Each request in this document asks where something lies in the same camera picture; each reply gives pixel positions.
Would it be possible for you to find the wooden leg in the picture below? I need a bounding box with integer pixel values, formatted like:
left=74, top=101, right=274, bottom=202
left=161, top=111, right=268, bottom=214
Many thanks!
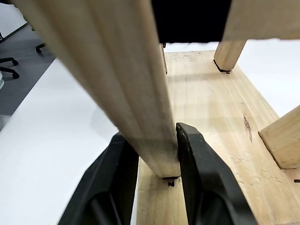
left=160, top=43, right=168, bottom=75
left=213, top=39, right=248, bottom=72
left=257, top=106, right=300, bottom=170
left=11, top=0, right=181, bottom=179

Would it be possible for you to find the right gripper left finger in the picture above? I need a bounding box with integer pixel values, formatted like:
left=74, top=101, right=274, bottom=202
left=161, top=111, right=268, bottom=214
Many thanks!
left=58, top=132, right=140, bottom=225

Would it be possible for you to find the wooden seat board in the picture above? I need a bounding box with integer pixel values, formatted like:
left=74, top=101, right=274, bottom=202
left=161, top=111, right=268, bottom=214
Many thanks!
left=135, top=50, right=300, bottom=225

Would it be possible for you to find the wooden cross bar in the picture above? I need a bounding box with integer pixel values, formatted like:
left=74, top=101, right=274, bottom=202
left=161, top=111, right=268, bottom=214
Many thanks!
left=221, top=0, right=300, bottom=41

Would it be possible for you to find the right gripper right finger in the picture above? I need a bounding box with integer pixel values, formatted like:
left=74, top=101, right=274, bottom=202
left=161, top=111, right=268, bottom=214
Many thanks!
left=175, top=122, right=257, bottom=225

